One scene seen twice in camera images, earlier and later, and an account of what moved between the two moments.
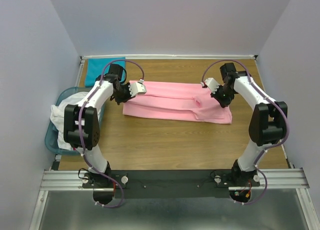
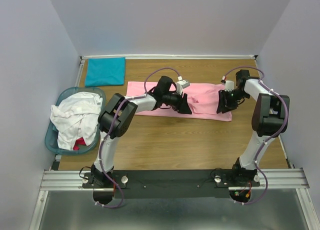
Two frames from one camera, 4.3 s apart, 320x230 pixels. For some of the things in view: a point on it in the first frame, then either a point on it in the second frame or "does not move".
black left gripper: (128, 97) -> (181, 105)
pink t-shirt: (190, 101) does not move
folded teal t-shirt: (95, 67) does not move
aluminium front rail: (272, 178) does not move
